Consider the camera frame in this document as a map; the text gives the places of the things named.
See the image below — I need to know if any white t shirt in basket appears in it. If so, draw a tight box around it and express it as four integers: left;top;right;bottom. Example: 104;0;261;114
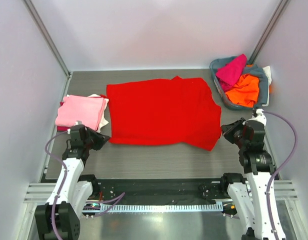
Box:
262;65;272;86

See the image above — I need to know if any folded crimson t shirt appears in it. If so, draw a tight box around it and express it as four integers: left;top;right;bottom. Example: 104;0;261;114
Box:
57;94;107;133

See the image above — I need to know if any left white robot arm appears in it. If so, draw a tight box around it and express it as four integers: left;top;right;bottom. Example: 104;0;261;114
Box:
35;124;110;240

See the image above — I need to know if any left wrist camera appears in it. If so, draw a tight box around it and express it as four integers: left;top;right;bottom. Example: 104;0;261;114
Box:
67;120;82;134

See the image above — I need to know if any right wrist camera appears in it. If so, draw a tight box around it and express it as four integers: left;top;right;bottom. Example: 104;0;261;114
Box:
251;108;267;126

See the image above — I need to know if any magenta t shirt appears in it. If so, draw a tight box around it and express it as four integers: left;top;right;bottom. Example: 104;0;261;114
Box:
215;54;247;92

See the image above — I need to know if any folded pink t shirt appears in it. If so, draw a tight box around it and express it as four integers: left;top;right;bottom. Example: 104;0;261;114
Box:
55;94;106;130

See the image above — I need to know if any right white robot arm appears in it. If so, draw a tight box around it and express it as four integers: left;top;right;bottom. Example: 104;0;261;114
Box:
219;118;286;240

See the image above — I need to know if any left aluminium frame post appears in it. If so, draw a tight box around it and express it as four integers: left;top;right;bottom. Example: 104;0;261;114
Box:
22;0;71;78

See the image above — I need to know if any red t shirt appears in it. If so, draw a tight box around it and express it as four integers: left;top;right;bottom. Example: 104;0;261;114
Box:
106;76;221;151

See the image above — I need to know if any orange t shirt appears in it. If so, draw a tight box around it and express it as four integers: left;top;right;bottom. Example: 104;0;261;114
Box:
225;73;259;108

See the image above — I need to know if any aluminium front rail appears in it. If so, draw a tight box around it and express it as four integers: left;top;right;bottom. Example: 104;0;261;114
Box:
25;180;298;202

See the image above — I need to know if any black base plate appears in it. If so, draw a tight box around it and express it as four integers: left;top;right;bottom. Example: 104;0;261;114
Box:
97;178;230;205

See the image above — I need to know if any aluminium frame post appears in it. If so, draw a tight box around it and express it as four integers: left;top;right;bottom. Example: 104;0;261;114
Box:
249;0;290;63
22;0;71;78

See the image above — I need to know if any blue laundry basket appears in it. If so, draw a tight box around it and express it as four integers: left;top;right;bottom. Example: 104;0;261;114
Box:
209;56;264;111

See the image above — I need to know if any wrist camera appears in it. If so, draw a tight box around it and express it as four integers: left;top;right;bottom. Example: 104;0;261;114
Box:
251;108;267;126
67;120;82;134

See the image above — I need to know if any right aluminium frame post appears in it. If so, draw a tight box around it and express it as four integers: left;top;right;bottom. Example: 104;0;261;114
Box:
249;0;290;63

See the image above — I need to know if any white slotted cable duct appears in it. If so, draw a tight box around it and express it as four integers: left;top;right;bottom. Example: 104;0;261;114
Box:
99;202;223;213

